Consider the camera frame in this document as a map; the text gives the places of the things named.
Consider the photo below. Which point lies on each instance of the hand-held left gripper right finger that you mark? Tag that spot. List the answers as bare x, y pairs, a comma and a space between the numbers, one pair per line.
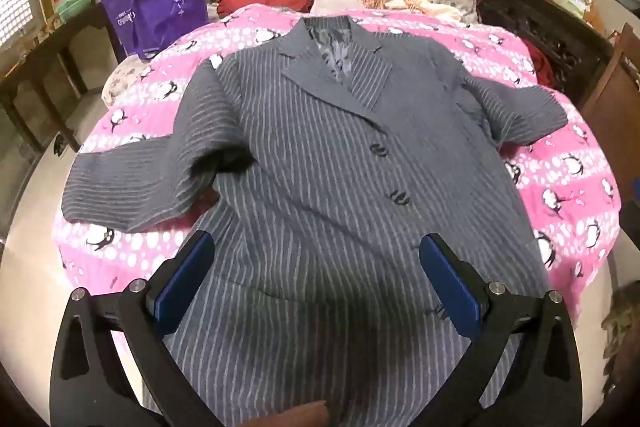
450, 287

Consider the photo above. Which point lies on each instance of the dark slippers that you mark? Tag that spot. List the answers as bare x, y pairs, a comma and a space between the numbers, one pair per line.
60, 143

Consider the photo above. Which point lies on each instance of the red cloth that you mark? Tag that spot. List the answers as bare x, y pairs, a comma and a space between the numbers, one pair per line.
542, 67

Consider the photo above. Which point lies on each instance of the pink penguin print blanket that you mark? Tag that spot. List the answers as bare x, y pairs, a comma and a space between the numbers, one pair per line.
550, 187

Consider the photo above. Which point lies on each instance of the green plastic basket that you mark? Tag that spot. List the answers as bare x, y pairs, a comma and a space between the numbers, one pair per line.
75, 7

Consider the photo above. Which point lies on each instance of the dark wooden table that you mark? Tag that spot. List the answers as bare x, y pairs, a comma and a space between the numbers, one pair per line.
30, 57

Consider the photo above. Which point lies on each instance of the brown patterned cloth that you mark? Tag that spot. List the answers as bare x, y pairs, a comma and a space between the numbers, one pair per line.
622, 317

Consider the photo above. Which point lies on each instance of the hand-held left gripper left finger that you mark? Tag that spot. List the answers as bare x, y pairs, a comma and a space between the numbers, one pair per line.
182, 287

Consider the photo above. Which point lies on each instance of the dark carved wooden cabinet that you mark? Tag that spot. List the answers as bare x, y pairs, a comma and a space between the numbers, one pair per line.
540, 37

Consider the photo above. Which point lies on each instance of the grey striped suit jacket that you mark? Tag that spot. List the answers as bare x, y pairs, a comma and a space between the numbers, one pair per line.
310, 187

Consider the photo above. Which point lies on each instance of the wooden chair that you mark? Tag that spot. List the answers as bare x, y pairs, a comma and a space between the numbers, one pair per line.
615, 102

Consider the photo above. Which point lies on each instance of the purple tote bag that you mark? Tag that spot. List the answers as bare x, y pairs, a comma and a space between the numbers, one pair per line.
160, 2

